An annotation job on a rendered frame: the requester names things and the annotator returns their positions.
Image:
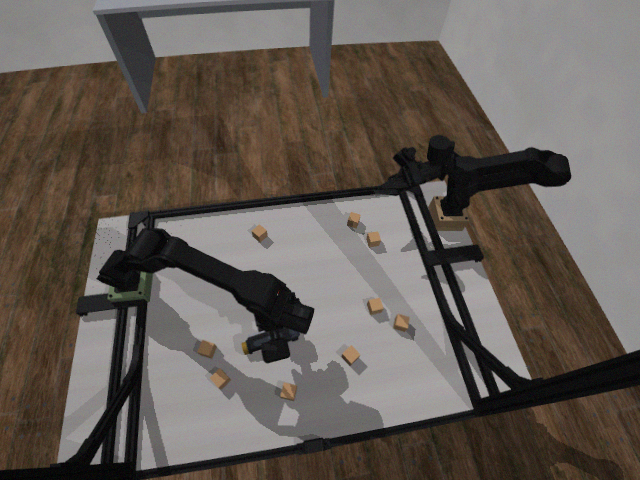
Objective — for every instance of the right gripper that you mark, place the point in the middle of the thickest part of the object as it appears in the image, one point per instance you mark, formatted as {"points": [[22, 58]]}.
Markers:
{"points": [[404, 179]]}

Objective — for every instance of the black hose nozzle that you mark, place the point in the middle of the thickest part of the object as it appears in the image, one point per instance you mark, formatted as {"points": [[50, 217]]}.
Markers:
{"points": [[255, 339]]}

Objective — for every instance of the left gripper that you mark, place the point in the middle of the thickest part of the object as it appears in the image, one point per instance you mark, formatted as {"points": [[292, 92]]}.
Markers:
{"points": [[275, 349]]}

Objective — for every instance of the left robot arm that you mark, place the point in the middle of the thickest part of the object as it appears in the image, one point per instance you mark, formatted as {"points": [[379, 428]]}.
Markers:
{"points": [[152, 251]]}

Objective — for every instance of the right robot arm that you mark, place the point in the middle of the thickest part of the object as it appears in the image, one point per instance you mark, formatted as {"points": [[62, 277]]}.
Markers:
{"points": [[492, 172]]}

